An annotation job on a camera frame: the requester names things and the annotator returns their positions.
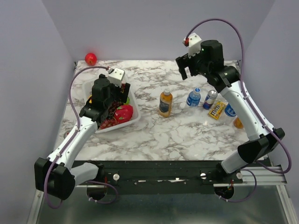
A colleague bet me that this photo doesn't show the white bottle cap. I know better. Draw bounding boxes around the white bottle cap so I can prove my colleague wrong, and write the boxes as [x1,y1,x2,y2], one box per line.
[164,88,171,94]

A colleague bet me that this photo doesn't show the tall orange juice bottle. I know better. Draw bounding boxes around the tall orange juice bottle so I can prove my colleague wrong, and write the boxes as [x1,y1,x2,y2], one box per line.
[159,92,173,118]

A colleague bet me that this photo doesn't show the blue label water bottle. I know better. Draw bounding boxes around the blue label water bottle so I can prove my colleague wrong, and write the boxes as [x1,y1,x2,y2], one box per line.
[224,104,236,117]

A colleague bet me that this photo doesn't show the small orange juice bottle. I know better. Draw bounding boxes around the small orange juice bottle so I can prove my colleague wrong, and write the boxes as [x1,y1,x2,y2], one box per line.
[233,117,243,129]

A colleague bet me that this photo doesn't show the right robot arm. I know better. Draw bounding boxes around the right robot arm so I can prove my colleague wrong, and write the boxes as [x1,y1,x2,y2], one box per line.
[176,33,285,183]

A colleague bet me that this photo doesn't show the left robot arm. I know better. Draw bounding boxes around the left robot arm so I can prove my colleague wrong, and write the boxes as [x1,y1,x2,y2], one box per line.
[34,67,130,201]

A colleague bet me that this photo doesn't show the green apple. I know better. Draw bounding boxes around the green apple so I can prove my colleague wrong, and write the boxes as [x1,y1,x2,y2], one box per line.
[125,97,130,105]

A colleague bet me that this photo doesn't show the dark red grape bunch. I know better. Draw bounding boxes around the dark red grape bunch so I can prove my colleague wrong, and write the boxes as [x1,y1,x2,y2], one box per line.
[107,101,123,119]

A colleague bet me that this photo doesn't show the red apple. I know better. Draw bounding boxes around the red apple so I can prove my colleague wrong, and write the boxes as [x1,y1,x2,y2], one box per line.
[85,53,97,66]

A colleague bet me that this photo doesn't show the white plastic basket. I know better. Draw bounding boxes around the white plastic basket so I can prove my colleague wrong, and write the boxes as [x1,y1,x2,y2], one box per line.
[82,79,141,134]

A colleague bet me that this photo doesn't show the red dragon fruit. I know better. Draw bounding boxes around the red dragon fruit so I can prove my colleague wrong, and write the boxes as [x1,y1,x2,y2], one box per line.
[114,105,134,124]

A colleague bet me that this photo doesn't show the Red Bull can right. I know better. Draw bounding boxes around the Red Bull can right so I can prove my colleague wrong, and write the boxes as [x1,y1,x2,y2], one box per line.
[203,90,218,110]

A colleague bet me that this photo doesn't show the light red grape bunch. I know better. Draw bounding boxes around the light red grape bunch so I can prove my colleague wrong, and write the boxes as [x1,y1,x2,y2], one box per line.
[100,118,118,130]

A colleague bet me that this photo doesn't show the yellow M&M's candy pack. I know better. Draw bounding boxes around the yellow M&M's candy pack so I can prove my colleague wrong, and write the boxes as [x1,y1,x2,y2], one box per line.
[208,101,227,120]

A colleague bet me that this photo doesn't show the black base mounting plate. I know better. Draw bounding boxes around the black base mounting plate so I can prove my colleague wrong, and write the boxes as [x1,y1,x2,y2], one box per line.
[84,161,242,195]

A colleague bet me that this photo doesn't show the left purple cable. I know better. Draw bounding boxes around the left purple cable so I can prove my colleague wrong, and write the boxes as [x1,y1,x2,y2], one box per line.
[43,66,110,209]

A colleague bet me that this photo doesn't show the purple cable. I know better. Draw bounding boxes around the purple cable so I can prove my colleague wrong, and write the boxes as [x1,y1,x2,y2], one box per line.
[43,66,110,209]
[186,19,292,203]

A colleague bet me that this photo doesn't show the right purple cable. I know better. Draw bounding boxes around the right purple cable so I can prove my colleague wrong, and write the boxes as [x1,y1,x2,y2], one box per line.
[186,19,292,203]

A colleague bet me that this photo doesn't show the aluminium frame rail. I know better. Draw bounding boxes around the aluminium frame rail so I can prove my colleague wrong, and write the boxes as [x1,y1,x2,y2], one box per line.
[208,167,287,187]

